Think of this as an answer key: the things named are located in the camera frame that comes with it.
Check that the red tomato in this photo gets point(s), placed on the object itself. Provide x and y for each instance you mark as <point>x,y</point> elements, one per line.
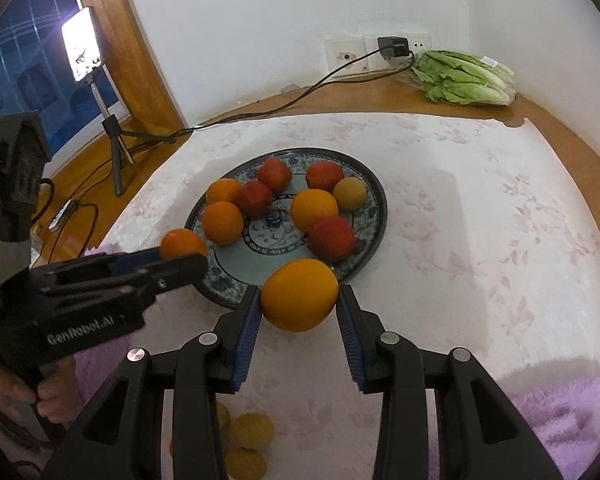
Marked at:
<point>275,174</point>
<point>254,197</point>
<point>331,237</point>
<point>324,175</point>

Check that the person's left hand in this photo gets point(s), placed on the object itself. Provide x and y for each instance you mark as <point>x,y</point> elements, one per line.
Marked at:
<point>57,400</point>

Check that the blue patterned ceramic plate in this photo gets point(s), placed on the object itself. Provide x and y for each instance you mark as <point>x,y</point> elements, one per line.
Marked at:
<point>250,265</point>

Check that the black charger plug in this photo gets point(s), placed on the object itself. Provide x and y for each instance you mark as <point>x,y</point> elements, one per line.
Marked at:
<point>394,47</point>

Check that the white power strip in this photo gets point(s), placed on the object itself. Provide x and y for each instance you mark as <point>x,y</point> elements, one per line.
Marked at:
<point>60,217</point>

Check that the yellow plum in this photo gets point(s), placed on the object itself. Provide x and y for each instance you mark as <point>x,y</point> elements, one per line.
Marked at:
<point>350,192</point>
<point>252,430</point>
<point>222,417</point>
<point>245,464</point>

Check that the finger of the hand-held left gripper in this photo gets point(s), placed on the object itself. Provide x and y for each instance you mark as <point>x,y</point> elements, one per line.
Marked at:
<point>180,272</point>
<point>135,258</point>

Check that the white floral tablecloth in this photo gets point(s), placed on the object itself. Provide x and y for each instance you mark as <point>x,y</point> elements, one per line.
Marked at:
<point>455,235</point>

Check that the lit smartphone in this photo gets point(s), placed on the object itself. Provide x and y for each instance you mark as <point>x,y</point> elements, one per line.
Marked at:
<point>82,45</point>

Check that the wooden window frame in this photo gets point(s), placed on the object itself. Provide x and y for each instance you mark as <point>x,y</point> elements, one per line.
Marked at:
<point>145,75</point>

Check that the bagged romaine lettuce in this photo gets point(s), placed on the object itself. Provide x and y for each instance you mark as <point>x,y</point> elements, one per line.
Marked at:
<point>460,80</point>

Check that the orange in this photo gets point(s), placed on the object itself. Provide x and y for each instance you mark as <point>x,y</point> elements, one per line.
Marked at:
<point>314,209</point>
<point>171,447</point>
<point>222,222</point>
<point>223,192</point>
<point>300,295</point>
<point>182,245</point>

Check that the dark glass window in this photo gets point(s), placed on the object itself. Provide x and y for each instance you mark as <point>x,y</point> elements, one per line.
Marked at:
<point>20,60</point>

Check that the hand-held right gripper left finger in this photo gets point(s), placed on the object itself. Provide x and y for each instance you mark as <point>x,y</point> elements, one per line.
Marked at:
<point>247,340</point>

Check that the purple fluffy blanket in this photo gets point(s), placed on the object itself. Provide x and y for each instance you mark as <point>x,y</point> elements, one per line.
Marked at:
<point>555,425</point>

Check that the white round-hole wall socket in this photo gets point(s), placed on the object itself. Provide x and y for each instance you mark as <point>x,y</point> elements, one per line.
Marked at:
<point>342,55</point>

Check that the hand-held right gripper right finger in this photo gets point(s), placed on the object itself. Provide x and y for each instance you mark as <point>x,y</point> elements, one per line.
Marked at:
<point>350,342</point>

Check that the person's left forearm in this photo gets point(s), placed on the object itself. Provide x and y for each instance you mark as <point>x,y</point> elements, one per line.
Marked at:
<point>22,462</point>

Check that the grey phone tripod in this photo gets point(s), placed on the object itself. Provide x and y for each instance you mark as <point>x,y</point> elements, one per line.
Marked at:
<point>116,160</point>

